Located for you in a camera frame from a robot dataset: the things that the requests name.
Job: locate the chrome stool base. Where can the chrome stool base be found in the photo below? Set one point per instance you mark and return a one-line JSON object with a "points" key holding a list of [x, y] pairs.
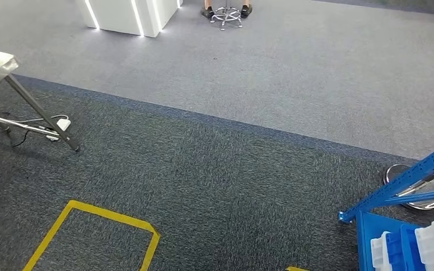
{"points": [[226, 15]]}

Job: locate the blue metal shelf rack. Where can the blue metal shelf rack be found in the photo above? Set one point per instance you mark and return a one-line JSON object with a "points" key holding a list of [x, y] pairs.
{"points": [[396, 185]]}

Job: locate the white power strip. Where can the white power strip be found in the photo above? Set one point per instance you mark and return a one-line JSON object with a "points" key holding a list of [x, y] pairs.
{"points": [[62, 125]]}

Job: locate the person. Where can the person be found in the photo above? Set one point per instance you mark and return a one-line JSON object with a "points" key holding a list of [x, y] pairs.
{"points": [[246, 10]]}

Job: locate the white lit display counter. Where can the white lit display counter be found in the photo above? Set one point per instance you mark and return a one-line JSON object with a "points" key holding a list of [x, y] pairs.
{"points": [[119, 15]]}

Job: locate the blue plastic bin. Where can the blue plastic bin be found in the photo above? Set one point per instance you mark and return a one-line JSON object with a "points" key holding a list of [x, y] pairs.
{"points": [[398, 250]]}

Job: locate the yellow floor tape marking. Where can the yellow floor tape marking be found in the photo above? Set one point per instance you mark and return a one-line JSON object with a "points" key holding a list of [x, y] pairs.
{"points": [[56, 224]]}

